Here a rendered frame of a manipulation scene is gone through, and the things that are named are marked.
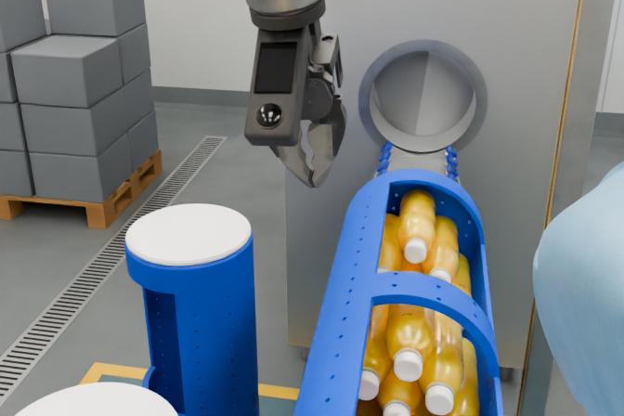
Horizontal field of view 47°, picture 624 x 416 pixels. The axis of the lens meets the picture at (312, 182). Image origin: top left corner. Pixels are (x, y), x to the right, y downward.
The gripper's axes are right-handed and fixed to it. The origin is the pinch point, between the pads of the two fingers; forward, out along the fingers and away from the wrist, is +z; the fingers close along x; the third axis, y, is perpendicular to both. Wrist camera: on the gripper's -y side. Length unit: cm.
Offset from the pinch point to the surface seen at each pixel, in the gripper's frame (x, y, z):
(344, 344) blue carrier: -0.2, 1.0, 28.6
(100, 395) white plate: 40, 1, 43
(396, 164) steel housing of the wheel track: 4, 119, 90
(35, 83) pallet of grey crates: 190, 222, 115
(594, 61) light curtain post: -42, 76, 31
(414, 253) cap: -7, 33, 43
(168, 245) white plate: 46, 46, 54
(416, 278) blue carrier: -9.0, 15.6, 31.0
